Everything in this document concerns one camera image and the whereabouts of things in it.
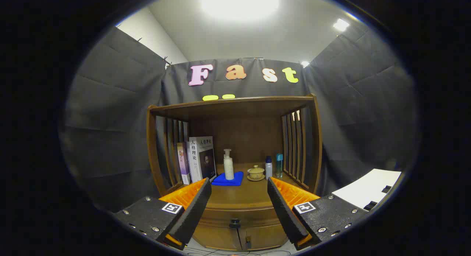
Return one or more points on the purple white book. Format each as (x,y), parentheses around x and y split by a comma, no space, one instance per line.
(183,164)

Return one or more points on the white filing cabinet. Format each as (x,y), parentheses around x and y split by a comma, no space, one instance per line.
(364,188)

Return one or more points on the white bottle with blue cap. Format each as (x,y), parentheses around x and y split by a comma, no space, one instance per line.
(269,169)

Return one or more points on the yellow lidded tea cup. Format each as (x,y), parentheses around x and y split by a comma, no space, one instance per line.
(255,172)

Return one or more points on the large white portrait book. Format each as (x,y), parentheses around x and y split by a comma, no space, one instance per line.
(202,156)

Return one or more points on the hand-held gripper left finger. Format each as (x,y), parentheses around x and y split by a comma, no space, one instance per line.
(191,211)

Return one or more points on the wooden cabinet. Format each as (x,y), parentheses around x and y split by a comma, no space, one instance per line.
(235,108)

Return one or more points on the white pump bottle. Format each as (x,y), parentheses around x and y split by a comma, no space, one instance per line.
(229,169)

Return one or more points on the wooden countertop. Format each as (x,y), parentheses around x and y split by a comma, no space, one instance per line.
(239,195)

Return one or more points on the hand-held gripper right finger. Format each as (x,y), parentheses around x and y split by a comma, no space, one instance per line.
(287,211)

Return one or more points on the teal blue bottle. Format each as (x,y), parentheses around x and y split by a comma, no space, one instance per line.
(279,165)

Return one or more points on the wooden drawer with black knob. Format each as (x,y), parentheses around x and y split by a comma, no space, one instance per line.
(235,213)

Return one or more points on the blue folded cloth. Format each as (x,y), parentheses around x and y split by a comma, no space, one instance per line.
(220,180)

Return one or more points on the large ceiling light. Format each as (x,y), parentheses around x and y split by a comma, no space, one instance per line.
(239,3)

